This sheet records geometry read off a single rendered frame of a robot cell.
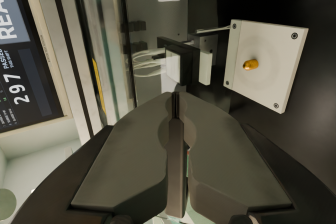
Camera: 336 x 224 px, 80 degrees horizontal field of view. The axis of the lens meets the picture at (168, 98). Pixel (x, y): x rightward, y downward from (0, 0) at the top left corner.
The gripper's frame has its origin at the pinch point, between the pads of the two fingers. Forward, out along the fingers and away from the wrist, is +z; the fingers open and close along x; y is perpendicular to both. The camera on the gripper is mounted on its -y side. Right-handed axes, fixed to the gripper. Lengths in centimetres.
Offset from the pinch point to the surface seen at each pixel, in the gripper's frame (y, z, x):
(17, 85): 7.2, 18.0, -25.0
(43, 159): 456, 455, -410
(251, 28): 0.9, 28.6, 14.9
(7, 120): 12.8, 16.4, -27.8
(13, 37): -0.2, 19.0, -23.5
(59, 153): 456, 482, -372
